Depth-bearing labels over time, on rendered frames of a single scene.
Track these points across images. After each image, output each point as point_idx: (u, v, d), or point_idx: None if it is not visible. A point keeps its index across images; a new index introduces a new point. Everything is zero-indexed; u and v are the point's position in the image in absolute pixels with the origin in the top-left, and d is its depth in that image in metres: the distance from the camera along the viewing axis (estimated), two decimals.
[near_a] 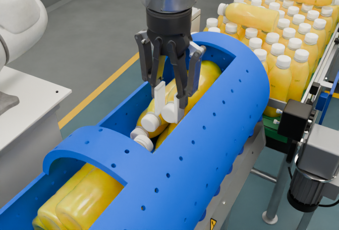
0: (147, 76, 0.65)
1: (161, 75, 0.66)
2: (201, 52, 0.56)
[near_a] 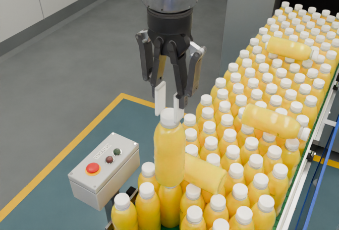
0: (148, 76, 0.65)
1: (161, 75, 0.66)
2: (201, 53, 0.56)
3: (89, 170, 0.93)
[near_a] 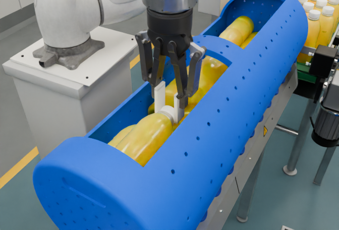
0: (147, 76, 0.65)
1: (161, 75, 0.66)
2: (201, 53, 0.56)
3: None
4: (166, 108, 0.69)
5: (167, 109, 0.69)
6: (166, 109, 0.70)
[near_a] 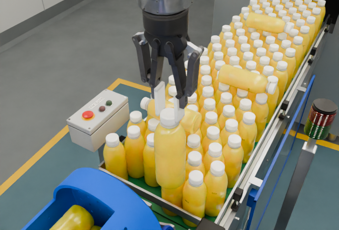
0: (146, 77, 0.65)
1: (160, 76, 0.65)
2: (199, 53, 0.56)
3: (84, 116, 1.09)
4: (163, 114, 0.69)
5: (164, 114, 0.69)
6: (164, 113, 0.69)
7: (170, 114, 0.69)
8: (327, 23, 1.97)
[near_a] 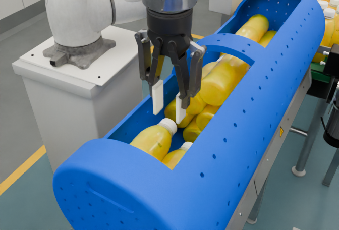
0: (145, 75, 0.65)
1: (159, 74, 0.66)
2: (201, 52, 0.56)
3: None
4: None
5: None
6: None
7: None
8: None
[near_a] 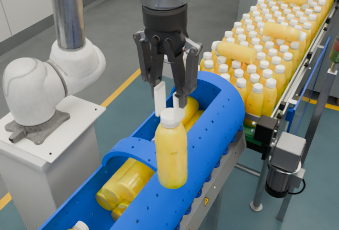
0: (147, 76, 0.66)
1: (160, 75, 0.66)
2: (196, 49, 0.56)
3: None
4: (222, 76, 1.43)
5: (223, 76, 1.43)
6: (222, 75, 1.43)
7: (225, 76, 1.43)
8: (337, 1, 2.43)
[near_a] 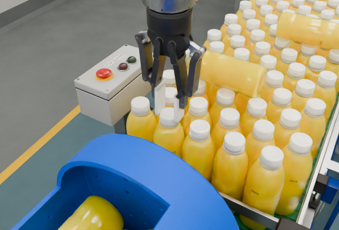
0: (148, 76, 0.65)
1: (161, 75, 0.66)
2: (201, 53, 0.56)
3: (99, 74, 0.78)
4: (194, 126, 0.66)
5: (195, 127, 0.66)
6: (194, 125, 0.66)
7: (201, 126, 0.66)
8: None
